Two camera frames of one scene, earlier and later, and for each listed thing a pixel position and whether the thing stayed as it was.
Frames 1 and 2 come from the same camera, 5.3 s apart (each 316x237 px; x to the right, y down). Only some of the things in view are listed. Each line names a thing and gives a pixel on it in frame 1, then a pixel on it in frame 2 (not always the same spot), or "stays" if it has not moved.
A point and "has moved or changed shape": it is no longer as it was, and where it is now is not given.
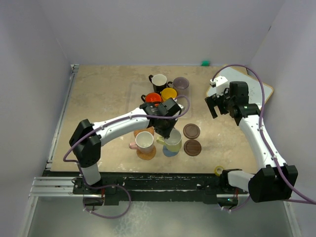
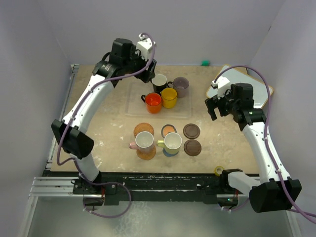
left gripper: [166, 134] to [146, 75]
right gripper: [213, 101] stays
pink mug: [144, 142] stays
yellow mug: [167, 93] stays
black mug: [159, 81] stays
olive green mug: [174, 142] has moved or changed shape
